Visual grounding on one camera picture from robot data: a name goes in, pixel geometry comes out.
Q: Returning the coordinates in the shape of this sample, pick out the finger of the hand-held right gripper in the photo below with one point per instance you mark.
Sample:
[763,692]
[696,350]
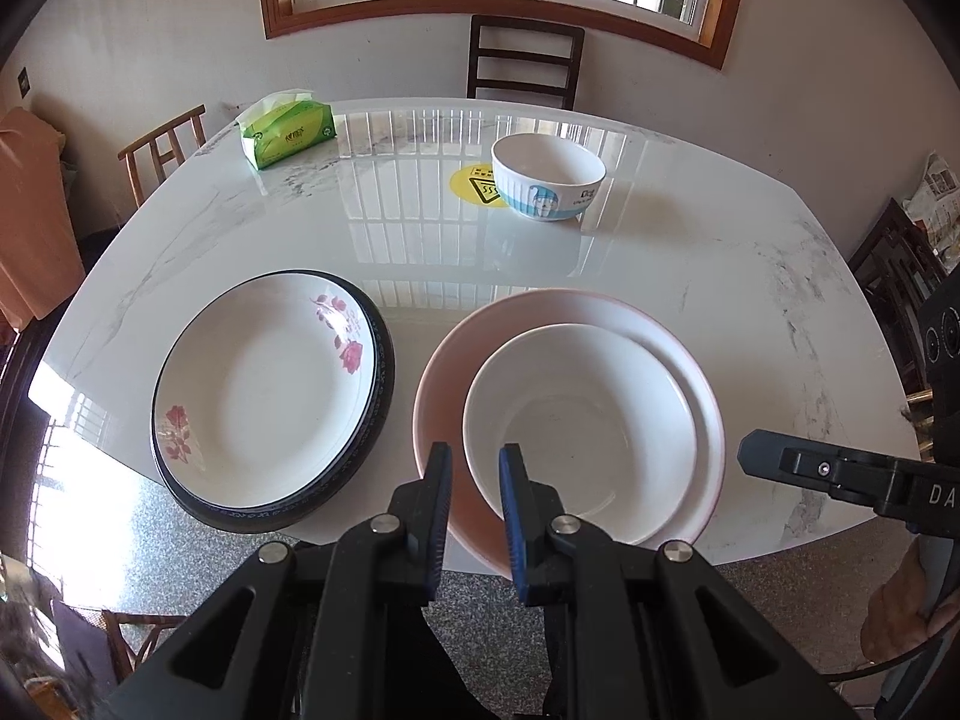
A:
[817,469]

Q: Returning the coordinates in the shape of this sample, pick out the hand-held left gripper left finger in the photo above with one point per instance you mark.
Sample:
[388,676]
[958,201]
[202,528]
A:
[439,517]

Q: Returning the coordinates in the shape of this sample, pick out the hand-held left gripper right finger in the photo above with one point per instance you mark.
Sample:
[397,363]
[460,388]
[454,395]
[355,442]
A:
[512,517]

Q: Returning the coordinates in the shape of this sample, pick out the white ribbed bowl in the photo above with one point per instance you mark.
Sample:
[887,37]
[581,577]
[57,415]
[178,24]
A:
[585,427]

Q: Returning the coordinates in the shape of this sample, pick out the pink bowl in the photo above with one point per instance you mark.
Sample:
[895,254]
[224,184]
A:
[450,390]

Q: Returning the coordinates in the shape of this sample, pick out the white floral plate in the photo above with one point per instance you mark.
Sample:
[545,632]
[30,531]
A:
[255,390]

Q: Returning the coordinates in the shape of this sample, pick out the white bowl blue cartoon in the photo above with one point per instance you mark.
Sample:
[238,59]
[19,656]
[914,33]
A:
[547,195]

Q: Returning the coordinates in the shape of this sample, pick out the person's right hand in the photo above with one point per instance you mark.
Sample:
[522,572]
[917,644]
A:
[896,607]

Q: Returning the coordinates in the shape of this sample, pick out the dark carved wooden chair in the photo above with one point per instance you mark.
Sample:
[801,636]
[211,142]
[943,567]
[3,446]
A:
[892,255]

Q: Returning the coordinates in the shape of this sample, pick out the folded newspaper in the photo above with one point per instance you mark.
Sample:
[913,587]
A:
[937,187]

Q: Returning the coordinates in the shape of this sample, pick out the brown wooden stool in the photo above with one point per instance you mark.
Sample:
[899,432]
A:
[139,622]

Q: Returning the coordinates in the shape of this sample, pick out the yellow round sticker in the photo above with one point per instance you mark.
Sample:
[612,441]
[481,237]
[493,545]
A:
[472,184]

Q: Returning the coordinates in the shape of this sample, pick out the green tissue pack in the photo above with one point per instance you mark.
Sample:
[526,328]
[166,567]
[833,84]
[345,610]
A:
[289,135]

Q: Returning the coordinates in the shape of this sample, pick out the light wooden chair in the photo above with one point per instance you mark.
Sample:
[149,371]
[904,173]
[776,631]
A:
[161,136]

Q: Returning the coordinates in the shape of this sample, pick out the dark wall switch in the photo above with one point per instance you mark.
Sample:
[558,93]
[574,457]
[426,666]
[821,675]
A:
[24,82]

